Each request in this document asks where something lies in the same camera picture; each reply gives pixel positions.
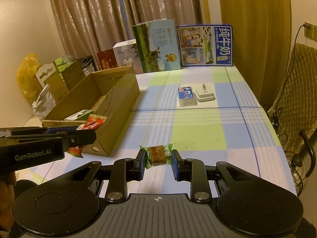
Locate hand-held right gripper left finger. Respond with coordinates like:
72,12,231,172
53,150,149,203

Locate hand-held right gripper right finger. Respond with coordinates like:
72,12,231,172
171,149,267,203

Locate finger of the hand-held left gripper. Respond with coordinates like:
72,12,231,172
0,126,78,137
6,129,97,152

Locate green candy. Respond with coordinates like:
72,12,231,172
139,143,177,170

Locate red snack packet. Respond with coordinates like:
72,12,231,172
69,114,107,158

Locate green and white medicine box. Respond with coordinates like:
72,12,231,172
64,109,94,122

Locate cardboard box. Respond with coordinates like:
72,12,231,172
42,65,141,157

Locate person's left hand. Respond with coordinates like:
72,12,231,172
0,172,17,231

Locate white plastic bag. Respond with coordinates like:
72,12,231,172
32,84,57,121

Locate brown cardboard carton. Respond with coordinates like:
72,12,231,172
46,59,87,97

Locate yellow plastic bag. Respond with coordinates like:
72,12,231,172
16,53,42,99

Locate small green boxes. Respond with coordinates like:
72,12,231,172
53,56,75,73

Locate clear plastic box blue label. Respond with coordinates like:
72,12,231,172
178,86,197,107

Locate white charger plug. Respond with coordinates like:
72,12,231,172
194,84,215,103

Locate dark red box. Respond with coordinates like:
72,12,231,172
96,50,119,70

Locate white printed box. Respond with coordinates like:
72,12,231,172
113,39,137,67

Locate green milk carton box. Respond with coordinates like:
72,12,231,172
132,18,181,75

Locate blue milk carton box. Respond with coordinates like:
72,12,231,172
177,24,234,67

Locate beige curtain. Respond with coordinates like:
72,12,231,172
46,0,199,62

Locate chair with quilted cover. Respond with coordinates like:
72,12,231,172
266,42,317,175

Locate white cardboard carton handle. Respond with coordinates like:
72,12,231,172
35,63,58,85

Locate tangled black floor cables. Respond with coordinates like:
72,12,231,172
269,109,288,144

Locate black power cable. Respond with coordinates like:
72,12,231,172
274,23,307,109

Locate wall socket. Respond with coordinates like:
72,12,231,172
303,22,317,41

